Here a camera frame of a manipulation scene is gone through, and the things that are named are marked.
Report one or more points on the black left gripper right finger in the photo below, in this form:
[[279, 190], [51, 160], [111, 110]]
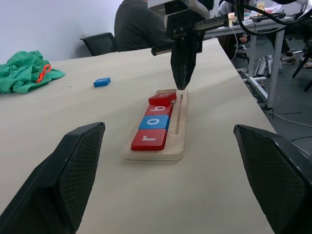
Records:
[[280, 185]]

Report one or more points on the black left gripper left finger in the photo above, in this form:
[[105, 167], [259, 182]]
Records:
[[48, 185]]

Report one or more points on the person in dark grey sweater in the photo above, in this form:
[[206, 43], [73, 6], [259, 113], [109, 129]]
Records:
[[136, 24]]

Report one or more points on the red tile letter b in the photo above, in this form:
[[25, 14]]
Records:
[[152, 111]]

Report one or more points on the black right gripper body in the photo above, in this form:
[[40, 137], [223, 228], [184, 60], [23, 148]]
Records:
[[180, 26]]

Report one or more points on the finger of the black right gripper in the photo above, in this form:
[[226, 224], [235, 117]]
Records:
[[190, 61], [178, 63]]

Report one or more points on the silver foil bag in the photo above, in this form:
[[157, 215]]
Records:
[[263, 65]]

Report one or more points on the black office chair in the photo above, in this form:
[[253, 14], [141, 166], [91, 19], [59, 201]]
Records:
[[102, 44]]

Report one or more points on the person in dark trousers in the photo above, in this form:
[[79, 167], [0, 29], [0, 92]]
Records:
[[287, 59]]

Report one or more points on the wooden letter tray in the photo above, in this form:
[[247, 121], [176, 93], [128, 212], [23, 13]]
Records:
[[179, 146]]

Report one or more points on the black flat device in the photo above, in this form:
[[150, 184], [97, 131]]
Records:
[[268, 17]]

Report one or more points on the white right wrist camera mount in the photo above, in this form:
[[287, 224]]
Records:
[[197, 8]]

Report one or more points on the crumpled green cloth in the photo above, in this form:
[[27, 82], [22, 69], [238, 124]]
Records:
[[19, 70]]

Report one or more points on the red tile letter o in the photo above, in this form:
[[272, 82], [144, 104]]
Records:
[[157, 100]]

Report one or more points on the white office desk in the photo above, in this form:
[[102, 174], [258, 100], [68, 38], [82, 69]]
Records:
[[278, 63]]

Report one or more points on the blue tile letter o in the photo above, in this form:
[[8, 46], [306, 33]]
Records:
[[146, 124]]

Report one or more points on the red tile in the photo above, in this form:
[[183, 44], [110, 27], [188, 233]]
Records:
[[156, 144]]

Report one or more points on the black chair base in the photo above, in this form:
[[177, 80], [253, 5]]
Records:
[[303, 63]]

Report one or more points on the person in light grey shirt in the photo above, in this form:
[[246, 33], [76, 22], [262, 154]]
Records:
[[225, 7]]

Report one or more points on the blue tile letter t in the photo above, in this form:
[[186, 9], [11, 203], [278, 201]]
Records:
[[102, 83]]

